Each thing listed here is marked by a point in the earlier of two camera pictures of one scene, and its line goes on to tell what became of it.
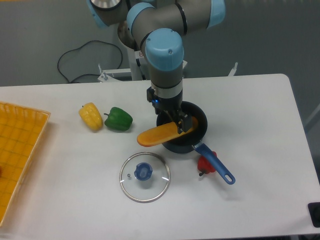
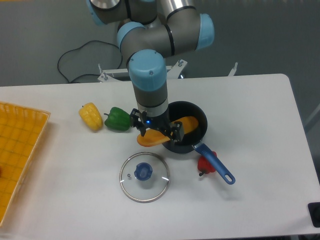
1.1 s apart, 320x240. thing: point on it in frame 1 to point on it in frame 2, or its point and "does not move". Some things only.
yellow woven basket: x=21 y=128 does not move
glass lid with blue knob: x=144 y=177 does not move
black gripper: x=162 y=104 to x=174 y=130
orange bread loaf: x=151 y=137 does not move
